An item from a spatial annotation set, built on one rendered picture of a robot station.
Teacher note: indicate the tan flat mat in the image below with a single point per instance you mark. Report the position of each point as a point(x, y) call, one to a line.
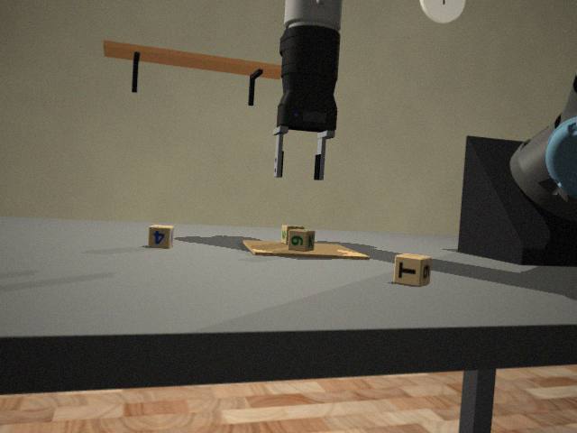
point(332, 251)

